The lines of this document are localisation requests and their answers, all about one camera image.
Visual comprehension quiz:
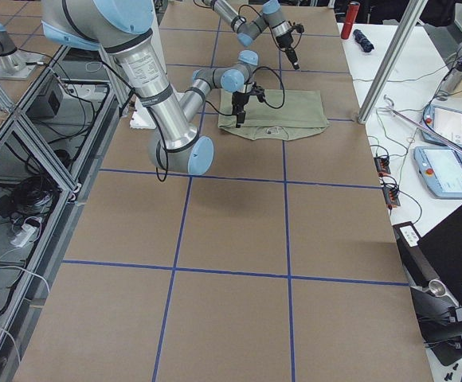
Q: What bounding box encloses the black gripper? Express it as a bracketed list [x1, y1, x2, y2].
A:
[276, 33, 300, 70]
[232, 92, 251, 128]

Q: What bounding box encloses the olive green long-sleeve shirt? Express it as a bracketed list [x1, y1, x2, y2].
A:
[217, 89, 330, 141]

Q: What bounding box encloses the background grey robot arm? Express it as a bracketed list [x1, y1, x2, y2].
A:
[0, 23, 44, 80]

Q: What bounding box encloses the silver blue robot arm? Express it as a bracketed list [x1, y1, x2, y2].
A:
[42, 1, 259, 175]
[202, 0, 305, 70]

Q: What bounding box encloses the folded dark blue umbrella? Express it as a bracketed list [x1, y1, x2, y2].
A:
[353, 29, 374, 53]

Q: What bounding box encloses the red cylindrical tube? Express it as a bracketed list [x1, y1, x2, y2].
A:
[340, 1, 360, 40]

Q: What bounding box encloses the metal reacher grabber stick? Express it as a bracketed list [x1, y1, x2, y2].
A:
[383, 95, 462, 154]

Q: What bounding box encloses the far blue teach pendant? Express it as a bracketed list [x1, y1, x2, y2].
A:
[421, 105, 462, 148]

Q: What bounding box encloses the blue teach pendant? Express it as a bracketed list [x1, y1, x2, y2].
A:
[413, 146, 462, 200]
[421, 105, 462, 148]

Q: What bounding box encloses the near blue teach pendant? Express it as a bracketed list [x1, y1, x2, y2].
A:
[413, 146, 462, 200]

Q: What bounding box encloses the black labelled box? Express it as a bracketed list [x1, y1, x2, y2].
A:
[395, 222, 421, 248]

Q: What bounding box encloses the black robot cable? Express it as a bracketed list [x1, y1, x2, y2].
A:
[252, 65, 286, 109]

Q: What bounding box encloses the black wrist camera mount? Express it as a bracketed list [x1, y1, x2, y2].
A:
[250, 84, 266, 103]

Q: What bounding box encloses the white pedestal column base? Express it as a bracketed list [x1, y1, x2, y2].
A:
[131, 0, 166, 130]

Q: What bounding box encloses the aluminium frame post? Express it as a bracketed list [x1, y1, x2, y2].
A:
[357, 0, 428, 124]

